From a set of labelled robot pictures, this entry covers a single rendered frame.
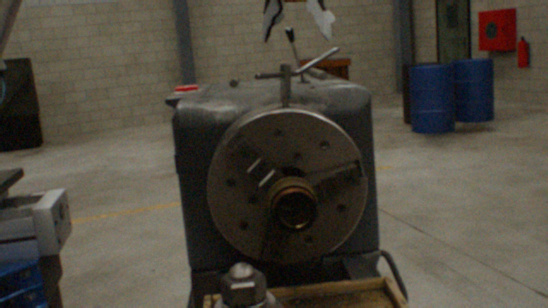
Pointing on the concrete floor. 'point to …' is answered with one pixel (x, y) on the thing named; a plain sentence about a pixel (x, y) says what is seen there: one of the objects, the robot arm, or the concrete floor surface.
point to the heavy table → (332, 67)
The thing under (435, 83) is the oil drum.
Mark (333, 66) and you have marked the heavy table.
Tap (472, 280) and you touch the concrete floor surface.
